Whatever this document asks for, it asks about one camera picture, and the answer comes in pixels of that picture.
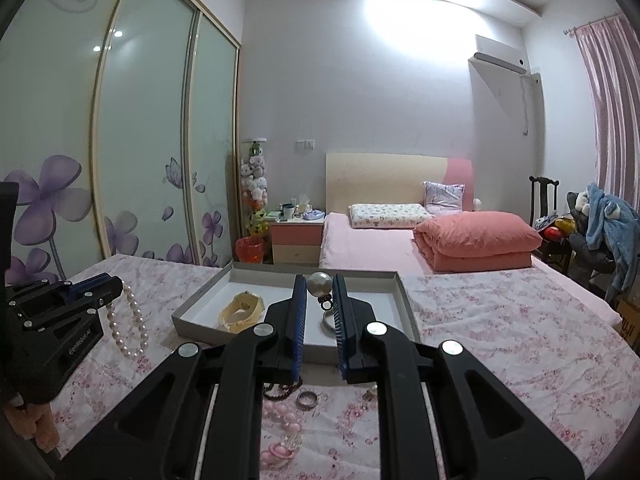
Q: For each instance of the purple floral pillow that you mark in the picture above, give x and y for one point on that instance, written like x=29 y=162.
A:
x=442 y=195

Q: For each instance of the blue cloth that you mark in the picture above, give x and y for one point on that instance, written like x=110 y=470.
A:
x=314 y=216

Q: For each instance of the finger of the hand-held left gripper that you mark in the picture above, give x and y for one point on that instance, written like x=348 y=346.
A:
x=75 y=287
x=95 y=305

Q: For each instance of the red trash bin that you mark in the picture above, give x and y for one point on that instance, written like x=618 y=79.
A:
x=250 y=251

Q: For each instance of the pink translucent trinket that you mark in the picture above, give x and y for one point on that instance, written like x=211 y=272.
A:
x=280 y=452

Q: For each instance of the blue fleece robe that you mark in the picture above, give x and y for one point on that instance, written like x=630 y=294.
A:
x=605 y=220

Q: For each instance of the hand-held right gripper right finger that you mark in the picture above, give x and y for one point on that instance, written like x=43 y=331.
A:
x=341 y=322

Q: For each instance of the white patterned pillow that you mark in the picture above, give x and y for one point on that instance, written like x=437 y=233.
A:
x=387 y=215

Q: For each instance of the dark wooden chair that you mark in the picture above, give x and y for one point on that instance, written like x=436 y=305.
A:
x=542 y=195

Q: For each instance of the white air conditioner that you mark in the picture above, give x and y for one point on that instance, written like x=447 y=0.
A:
x=500 y=52

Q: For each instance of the grey chair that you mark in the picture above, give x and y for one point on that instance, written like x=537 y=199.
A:
x=580 y=255

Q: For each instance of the small pearl earring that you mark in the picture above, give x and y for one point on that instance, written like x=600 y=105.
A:
x=319 y=285

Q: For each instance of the grey shallow tray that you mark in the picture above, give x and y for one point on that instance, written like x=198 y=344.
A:
x=210 y=310

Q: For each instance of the person's left hand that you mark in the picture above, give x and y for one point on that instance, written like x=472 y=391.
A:
x=35 y=425

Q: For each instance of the colourful toys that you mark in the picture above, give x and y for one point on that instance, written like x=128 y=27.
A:
x=555 y=230

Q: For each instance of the curtain rod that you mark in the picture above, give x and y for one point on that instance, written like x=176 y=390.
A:
x=590 y=24

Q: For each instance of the cream and pink headboard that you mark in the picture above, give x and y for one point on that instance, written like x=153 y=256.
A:
x=380 y=180

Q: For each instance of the white wall switch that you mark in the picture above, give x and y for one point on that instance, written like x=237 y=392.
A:
x=305 y=144

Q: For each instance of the folded pink quilt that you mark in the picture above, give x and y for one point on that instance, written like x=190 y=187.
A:
x=475 y=240

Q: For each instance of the air conditioner pipe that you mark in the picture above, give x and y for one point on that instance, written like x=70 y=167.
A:
x=525 y=105

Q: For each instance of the stack of plush toys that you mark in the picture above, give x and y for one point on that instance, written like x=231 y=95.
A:
x=254 y=175

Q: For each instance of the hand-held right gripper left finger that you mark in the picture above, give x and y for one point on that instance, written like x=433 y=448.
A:
x=300 y=312

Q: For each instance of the pink and cream nightstand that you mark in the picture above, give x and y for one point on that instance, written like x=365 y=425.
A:
x=295 y=242

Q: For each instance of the pink curtain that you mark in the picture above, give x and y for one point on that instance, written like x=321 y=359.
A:
x=610 y=100

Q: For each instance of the pink floral bed sheet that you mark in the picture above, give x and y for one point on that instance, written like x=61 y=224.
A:
x=500 y=340

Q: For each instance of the cardboard box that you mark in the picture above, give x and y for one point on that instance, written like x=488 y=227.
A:
x=630 y=320

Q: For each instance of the flower printed sliding wardrobe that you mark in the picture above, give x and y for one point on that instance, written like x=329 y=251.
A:
x=150 y=110

